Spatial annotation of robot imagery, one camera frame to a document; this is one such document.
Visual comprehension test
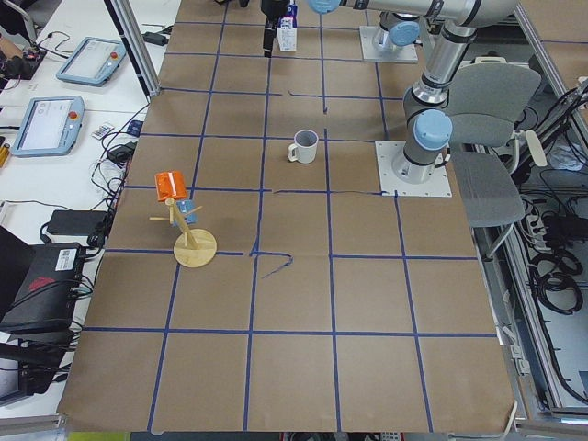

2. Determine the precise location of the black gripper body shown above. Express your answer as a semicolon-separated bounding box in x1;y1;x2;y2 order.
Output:
261;0;289;57

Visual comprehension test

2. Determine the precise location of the white blue milk carton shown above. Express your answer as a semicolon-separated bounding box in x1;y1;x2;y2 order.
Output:
277;2;298;52

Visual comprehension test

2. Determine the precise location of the white grey mug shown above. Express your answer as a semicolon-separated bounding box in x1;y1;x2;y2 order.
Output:
288;130;319;164

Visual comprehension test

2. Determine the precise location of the upper blue teach pendant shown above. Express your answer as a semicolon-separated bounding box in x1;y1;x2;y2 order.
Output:
56;37;127;86

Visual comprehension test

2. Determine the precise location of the blue teach pendant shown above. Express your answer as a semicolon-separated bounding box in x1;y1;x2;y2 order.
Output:
56;37;127;86
10;96;85;157

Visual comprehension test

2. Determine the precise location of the orange mug on stand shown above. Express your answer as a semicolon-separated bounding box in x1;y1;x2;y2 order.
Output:
154;170;187;202

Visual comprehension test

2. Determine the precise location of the white remote control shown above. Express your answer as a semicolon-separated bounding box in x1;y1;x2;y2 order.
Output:
91;122;115;141

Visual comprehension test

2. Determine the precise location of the blue mug on stand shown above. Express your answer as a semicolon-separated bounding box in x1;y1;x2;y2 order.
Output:
176;199;197;225

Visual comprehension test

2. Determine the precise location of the grey office chair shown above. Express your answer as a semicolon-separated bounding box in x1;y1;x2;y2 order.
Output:
444;57;547;261

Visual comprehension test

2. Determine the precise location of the lower blue teach pendant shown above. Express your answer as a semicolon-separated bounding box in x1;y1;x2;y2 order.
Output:
10;96;85;157

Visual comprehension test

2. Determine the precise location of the wooden mug tree stand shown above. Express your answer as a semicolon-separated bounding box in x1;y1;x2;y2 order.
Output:
164;198;217;267

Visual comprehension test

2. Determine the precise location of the black power adapter brick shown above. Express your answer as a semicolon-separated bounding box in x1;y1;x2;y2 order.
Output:
47;209;107;236

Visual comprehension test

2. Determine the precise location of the black red computer box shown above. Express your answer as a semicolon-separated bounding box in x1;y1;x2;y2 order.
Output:
1;243;93;338

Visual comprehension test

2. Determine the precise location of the aluminium frame post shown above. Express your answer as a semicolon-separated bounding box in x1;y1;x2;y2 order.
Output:
112;0;161;97

